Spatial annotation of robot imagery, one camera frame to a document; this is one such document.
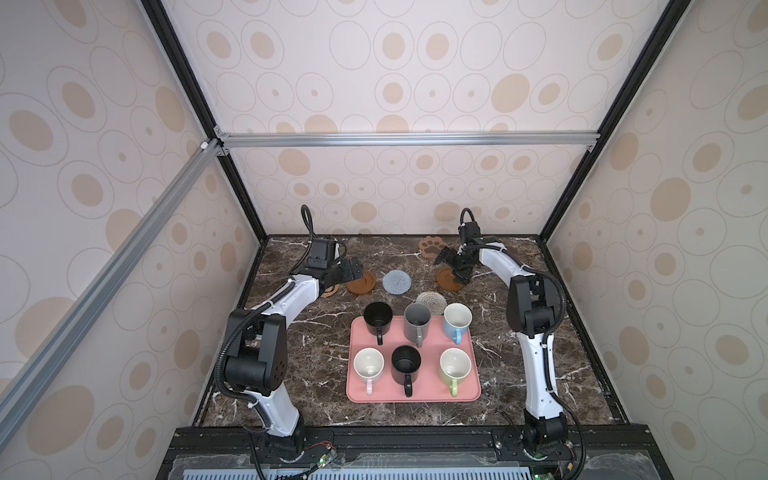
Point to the grey mug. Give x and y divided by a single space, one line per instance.
417 318

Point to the paw print coaster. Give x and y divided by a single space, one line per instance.
430 247

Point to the silver aluminium rail back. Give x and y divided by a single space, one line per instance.
409 139

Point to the grey woven coaster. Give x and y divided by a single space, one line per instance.
396 282

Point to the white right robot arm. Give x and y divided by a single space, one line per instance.
535 309

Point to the multicolour woven coaster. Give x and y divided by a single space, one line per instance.
434 301

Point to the black mug back left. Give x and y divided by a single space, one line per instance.
378 317

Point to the black corner frame post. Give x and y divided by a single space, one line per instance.
646 60
161 24

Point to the black corner frame post left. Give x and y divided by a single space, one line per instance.
161 24

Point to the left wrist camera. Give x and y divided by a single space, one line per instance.
322 253

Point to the silver aluminium rail left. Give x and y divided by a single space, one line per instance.
39 372

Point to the white mug green handle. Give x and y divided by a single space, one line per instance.
455 366

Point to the brown wooden coaster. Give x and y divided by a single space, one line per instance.
447 280
363 286

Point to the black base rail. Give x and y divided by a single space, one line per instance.
413 452

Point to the white mug pink handle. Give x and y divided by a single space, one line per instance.
368 365

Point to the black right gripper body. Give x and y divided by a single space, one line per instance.
463 268

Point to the black mug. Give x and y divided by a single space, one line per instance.
406 362
378 317

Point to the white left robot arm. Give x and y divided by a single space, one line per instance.
253 360

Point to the light blue mug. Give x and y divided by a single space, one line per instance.
457 318

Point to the rattan woven coaster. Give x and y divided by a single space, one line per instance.
331 291

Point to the black corner frame post right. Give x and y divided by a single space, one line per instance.
646 60

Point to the silver aluminium rail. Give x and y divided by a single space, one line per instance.
39 372
409 139

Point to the black mug front centre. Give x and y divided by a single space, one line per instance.
406 362

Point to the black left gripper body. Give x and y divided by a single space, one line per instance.
341 273

